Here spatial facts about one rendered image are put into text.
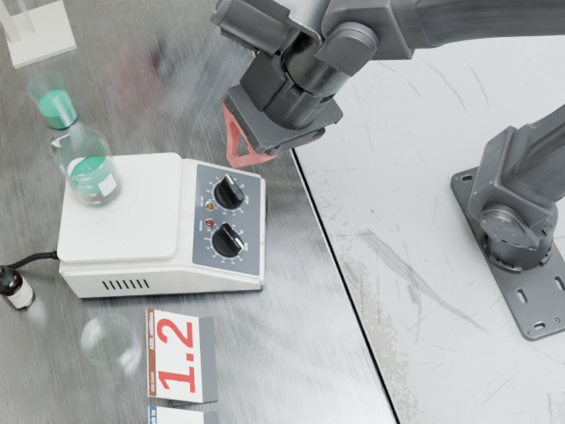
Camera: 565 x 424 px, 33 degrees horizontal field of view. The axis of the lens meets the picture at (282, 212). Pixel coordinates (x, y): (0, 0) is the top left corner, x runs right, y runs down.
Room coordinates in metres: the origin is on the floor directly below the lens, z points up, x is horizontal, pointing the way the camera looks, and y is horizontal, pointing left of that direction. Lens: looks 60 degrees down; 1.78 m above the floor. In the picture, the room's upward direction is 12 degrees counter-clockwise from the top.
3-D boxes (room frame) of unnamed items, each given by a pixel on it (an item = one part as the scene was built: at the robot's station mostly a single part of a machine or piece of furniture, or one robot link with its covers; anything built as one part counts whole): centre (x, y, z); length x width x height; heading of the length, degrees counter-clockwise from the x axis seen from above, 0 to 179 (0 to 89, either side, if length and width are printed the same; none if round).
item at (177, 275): (0.50, 0.13, 0.94); 0.22 x 0.13 x 0.08; 80
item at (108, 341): (0.40, 0.20, 0.91); 0.06 x 0.06 x 0.02
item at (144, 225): (0.51, 0.16, 0.98); 0.12 x 0.12 x 0.01; 80
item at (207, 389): (0.36, 0.13, 0.92); 0.09 x 0.06 x 0.04; 175
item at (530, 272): (0.41, -0.23, 0.94); 0.20 x 0.07 x 0.08; 7
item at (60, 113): (0.70, 0.23, 0.93); 0.04 x 0.04 x 0.06
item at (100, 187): (0.53, 0.18, 1.02); 0.06 x 0.05 x 0.08; 65
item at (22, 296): (0.48, 0.29, 0.93); 0.03 x 0.03 x 0.07
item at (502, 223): (0.41, -0.22, 1.00); 0.09 x 0.06 x 0.06; 150
